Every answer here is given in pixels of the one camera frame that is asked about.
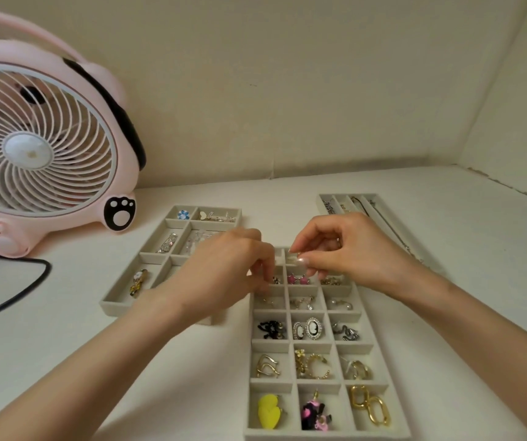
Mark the person's right hand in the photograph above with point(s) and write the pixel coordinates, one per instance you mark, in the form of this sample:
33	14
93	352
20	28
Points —
364	252

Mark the gold chunky hoop earring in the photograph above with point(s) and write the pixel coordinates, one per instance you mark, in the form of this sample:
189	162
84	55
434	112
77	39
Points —
308	369

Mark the white table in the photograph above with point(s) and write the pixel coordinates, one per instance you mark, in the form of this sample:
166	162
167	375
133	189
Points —
474	252

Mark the black bow earrings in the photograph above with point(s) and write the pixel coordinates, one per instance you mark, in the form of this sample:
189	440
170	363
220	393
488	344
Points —
270	329

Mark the yellow enamel earring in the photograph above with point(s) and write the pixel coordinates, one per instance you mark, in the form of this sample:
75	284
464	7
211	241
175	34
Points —
268	415
275	404

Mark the grey bracelet tray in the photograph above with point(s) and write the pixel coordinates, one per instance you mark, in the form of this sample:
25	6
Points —
112	307

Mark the pearl drop earring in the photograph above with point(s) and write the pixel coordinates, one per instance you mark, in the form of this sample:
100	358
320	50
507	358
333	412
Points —
342	304

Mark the pink animal-shaped desk fan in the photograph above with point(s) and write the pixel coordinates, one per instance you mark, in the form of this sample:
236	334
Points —
38	146

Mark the shiny wide hoop earring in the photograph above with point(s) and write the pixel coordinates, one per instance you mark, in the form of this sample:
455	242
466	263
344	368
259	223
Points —
356	369

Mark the gold heart hoop earring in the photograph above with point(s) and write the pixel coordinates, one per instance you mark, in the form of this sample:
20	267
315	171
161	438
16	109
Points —
268	366

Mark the person's left forearm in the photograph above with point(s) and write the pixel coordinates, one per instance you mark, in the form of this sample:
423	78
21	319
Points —
70	372

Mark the grey earring grid tray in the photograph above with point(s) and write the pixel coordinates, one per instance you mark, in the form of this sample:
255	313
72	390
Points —
270	346

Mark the gold flower stud earring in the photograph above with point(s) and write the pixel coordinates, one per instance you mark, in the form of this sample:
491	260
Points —
299	353

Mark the oval cameo earring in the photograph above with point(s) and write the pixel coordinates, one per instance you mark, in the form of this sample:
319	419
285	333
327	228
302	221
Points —
298	331
314	328

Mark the person's right forearm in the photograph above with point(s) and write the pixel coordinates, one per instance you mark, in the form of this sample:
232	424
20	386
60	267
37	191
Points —
497	344

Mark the crystal stud earring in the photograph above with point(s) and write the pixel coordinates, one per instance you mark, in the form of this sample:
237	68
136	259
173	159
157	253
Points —
332	281

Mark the silver snake earring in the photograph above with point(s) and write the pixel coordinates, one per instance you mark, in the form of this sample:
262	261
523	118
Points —
346	332

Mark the pink bow stud earring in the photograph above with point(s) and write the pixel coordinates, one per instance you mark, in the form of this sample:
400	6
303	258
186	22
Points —
302	303

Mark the person's left hand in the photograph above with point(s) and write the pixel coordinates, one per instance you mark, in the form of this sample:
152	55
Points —
213	275

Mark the pink black bow earring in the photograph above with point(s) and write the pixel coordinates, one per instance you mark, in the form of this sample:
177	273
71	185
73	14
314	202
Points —
316	412

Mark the gold oval hoop earring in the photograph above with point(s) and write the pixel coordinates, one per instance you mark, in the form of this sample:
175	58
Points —
378	399
359	388

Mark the white heart brooch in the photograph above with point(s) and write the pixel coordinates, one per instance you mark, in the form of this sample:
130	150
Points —
202	215

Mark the rhinestone bow brooch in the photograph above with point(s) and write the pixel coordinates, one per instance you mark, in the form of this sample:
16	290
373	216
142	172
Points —
221	218

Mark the grey necklace tray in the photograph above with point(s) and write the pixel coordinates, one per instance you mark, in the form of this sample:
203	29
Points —
383	202

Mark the pink star earring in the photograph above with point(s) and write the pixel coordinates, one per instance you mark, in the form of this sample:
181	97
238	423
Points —
292	280
304	280

